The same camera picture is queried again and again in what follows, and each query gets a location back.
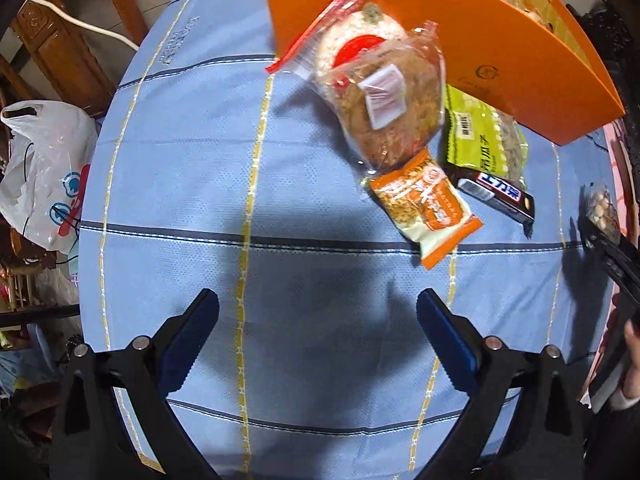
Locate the brown chocolate bar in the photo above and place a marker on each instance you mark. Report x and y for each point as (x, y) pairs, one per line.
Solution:
(496, 192)

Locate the pink cloth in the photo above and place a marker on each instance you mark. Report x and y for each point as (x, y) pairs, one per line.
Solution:
(625, 204)

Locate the white plastic bag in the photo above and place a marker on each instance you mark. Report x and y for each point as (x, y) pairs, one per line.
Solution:
(44, 184)

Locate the black white label snack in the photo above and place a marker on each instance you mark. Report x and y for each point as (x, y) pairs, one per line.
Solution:
(602, 213)

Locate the blue quilted tablecloth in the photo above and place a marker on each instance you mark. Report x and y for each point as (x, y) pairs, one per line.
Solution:
(209, 173)

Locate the black dark sofa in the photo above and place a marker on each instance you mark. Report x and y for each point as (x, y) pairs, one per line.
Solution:
(613, 28)

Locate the red rim rice cracker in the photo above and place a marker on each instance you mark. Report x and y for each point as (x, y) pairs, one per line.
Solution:
(337, 35)

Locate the clear bag brown pastry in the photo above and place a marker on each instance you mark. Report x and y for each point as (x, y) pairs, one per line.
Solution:
(389, 98)

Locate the wooden chair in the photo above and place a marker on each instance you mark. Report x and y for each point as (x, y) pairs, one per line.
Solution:
(54, 41)

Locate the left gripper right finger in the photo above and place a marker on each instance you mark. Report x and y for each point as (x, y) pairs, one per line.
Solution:
(520, 421)

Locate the orange storage box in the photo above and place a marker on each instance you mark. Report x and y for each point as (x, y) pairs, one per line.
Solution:
(552, 81)

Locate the person's right hand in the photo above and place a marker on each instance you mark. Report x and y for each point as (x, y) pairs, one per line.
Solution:
(631, 384)

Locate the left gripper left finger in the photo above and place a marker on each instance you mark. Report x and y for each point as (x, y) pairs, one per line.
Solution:
(90, 439)

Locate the sunflower seed bag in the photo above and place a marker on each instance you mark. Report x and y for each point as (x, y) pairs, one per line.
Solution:
(482, 138)

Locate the orange white small pack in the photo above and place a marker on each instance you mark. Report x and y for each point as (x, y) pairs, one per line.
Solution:
(425, 207)

